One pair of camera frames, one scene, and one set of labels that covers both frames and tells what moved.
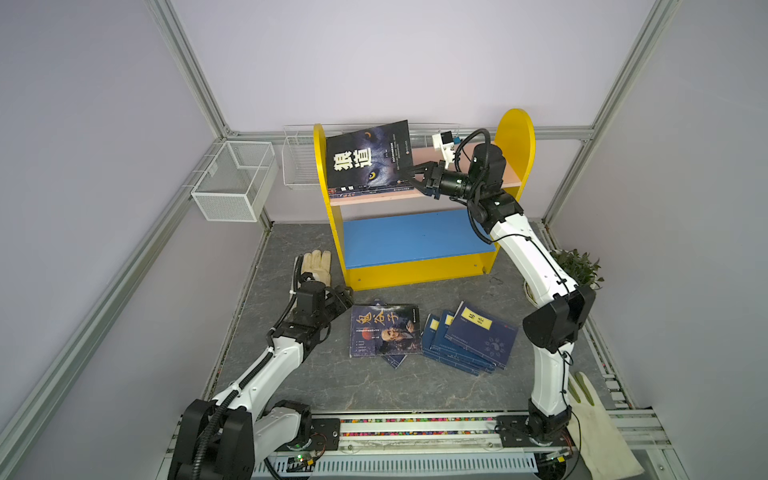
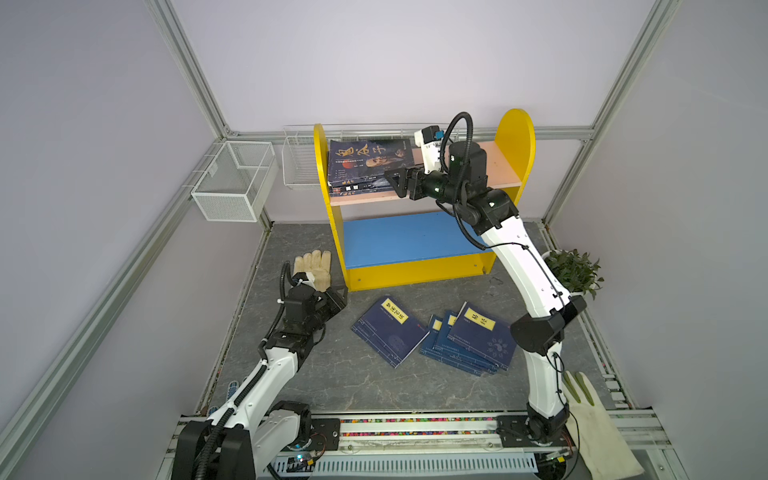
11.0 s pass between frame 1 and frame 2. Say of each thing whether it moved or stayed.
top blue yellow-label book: stayed
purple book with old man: stayed
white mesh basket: stayed
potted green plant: stayed
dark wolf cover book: moved
